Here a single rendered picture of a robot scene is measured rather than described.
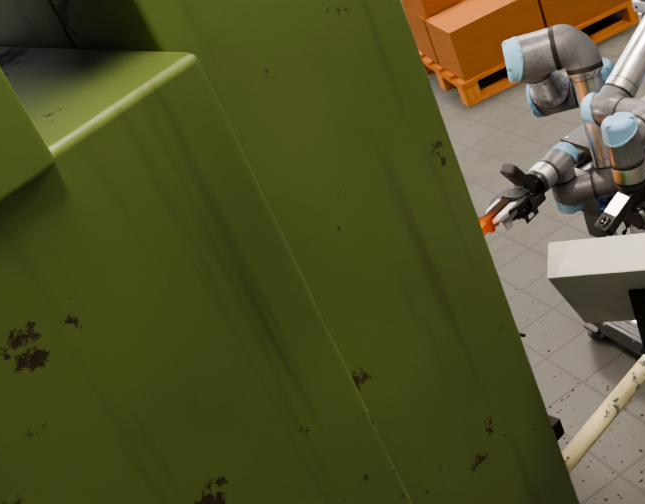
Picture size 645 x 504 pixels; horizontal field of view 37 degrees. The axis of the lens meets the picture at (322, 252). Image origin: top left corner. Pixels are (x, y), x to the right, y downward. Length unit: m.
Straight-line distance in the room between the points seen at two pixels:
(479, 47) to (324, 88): 4.00
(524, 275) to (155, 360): 2.89
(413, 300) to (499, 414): 0.38
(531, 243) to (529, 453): 2.20
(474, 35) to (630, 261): 3.62
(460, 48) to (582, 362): 2.40
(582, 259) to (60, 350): 1.12
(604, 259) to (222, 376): 0.90
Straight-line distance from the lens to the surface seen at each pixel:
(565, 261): 2.01
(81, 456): 1.30
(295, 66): 1.50
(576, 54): 2.65
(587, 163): 3.19
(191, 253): 1.30
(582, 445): 2.39
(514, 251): 4.22
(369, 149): 1.61
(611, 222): 2.26
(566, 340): 3.68
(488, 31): 5.51
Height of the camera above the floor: 2.32
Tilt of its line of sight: 29 degrees down
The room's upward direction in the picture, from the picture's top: 25 degrees counter-clockwise
